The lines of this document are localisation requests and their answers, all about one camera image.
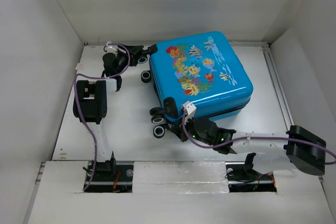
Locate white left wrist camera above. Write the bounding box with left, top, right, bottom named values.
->
left=103, top=41, right=118, bottom=53

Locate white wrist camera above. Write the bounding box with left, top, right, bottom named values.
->
left=103, top=41, right=118, bottom=53
left=181, top=101, right=197, bottom=124

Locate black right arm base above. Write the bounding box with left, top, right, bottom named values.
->
left=225, top=164, right=277, bottom=193

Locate blue hard-shell suitcase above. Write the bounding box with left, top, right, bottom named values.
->
left=141, top=31, right=254, bottom=138

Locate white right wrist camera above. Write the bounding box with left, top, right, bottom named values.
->
left=181, top=101, right=197, bottom=124

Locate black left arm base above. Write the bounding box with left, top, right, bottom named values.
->
left=83, top=162, right=134, bottom=193

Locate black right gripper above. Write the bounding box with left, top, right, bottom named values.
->
left=170, top=114, right=214, bottom=146

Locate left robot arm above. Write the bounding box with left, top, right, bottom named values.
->
left=73, top=42, right=148, bottom=180

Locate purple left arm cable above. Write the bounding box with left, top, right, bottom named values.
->
left=75, top=42, right=131, bottom=192

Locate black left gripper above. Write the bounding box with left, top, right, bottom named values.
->
left=115, top=44, right=143, bottom=75

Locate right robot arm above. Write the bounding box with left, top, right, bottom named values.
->
left=169, top=117, right=326, bottom=179

